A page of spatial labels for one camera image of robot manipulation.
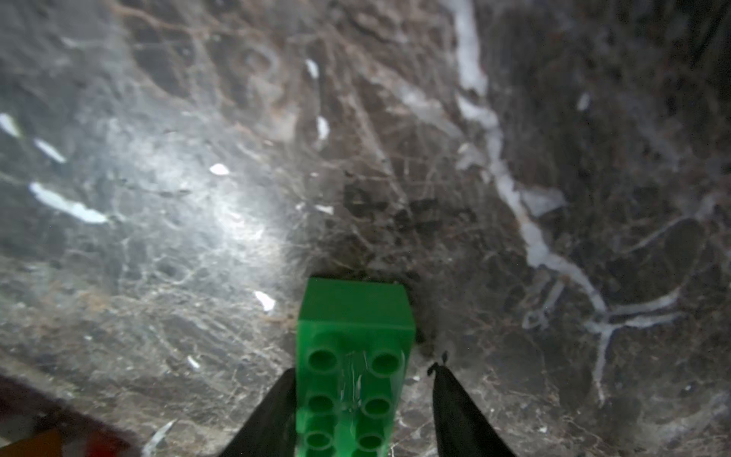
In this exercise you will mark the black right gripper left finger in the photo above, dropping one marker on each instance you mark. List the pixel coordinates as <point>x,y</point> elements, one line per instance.
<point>271,429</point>

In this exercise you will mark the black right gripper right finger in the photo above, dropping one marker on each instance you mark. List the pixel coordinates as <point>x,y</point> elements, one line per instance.
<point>461,428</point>

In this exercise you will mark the red lego brick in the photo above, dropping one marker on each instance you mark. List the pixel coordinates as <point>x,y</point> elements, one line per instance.
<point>104,444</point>

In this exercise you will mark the green lego brick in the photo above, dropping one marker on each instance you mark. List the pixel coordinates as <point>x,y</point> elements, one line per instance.
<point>353,342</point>

